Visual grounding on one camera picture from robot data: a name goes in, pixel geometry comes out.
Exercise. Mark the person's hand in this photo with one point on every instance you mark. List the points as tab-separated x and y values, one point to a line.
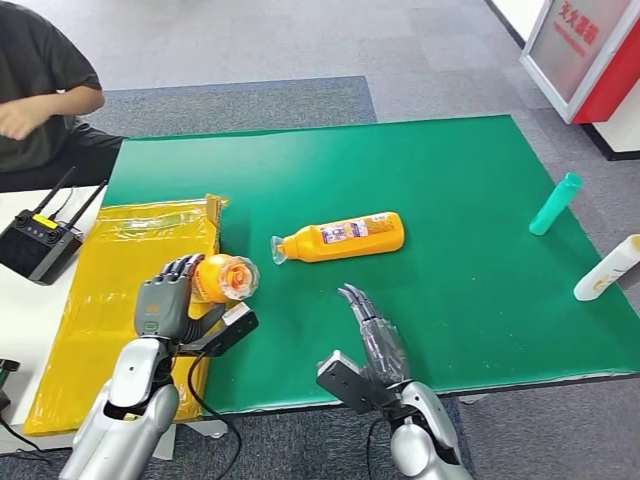
15	120

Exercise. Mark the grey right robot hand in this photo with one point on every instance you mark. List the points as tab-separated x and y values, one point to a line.
380	344

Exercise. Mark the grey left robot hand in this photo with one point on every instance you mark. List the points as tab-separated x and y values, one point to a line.
162	308

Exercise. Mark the orange bottle with clear cap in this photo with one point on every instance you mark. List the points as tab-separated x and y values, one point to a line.
220	275
350	240

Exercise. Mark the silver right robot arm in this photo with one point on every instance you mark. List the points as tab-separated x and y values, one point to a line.
425	437

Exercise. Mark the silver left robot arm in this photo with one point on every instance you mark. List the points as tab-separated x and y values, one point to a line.
125	411

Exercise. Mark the person's forearm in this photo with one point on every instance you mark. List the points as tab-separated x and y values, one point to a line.
65	106

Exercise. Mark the teal plastic bottle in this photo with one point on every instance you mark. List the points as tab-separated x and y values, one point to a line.
555	205

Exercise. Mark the white plastic bottle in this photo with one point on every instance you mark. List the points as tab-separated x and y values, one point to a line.
605	272

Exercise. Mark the yellow plastic sheet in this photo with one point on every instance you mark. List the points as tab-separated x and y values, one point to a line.
110	291

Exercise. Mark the person in dark clothes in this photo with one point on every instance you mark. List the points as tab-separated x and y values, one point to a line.
35	53

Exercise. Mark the black remote controller with antennas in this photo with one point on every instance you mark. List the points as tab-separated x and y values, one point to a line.
25	248

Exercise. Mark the green table mat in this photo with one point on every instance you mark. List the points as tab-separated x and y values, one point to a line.
450	172

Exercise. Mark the dark device at table edge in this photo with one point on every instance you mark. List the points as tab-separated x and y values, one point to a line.
7	384

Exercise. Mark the white platform with black edge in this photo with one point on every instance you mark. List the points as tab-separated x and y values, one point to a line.
620	129

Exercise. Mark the red and white sign cabinet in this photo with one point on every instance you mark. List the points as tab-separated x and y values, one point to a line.
570	46

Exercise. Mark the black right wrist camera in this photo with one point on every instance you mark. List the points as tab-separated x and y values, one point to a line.
350	384

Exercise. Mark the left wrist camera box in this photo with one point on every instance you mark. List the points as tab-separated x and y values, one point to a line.
225	331

